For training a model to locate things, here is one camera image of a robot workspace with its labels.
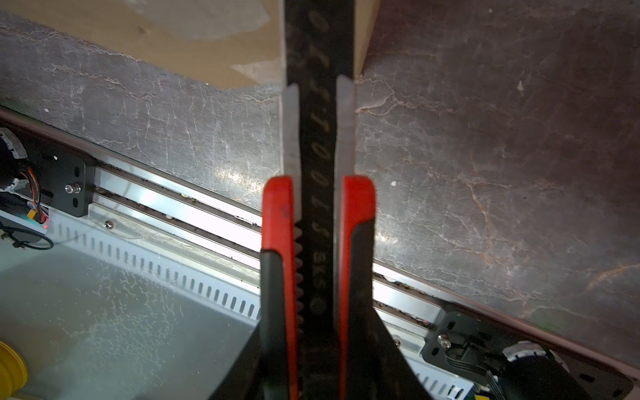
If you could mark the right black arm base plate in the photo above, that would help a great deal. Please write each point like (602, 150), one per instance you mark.
(501, 363)

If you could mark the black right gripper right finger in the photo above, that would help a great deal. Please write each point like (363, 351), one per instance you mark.
(393, 376)

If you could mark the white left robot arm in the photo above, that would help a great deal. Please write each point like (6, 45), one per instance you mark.
(13, 158)

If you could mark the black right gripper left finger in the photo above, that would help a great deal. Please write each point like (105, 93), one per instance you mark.
(244, 379)

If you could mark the red black utility knife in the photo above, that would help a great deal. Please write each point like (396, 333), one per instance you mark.
(318, 215)

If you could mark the white slotted cable duct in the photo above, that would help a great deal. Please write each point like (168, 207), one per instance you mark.
(178, 312)

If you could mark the brown cardboard express box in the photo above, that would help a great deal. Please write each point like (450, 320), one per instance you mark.
(227, 44)

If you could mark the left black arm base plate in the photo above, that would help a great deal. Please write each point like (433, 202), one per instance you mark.
(57, 175)

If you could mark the aluminium front rail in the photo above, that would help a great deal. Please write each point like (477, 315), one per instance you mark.
(230, 229)

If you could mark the yellow round object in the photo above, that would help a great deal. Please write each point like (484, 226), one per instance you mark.
(14, 371)

